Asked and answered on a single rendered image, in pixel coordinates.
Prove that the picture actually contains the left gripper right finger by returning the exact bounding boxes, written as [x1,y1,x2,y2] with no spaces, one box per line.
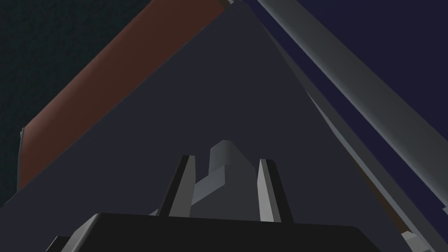
[257,159,294,224]

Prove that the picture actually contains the grey door handle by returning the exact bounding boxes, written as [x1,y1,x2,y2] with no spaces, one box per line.
[150,140,262,222]

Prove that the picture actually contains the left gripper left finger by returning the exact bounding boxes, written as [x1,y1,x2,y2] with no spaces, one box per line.
[157,154,196,218]

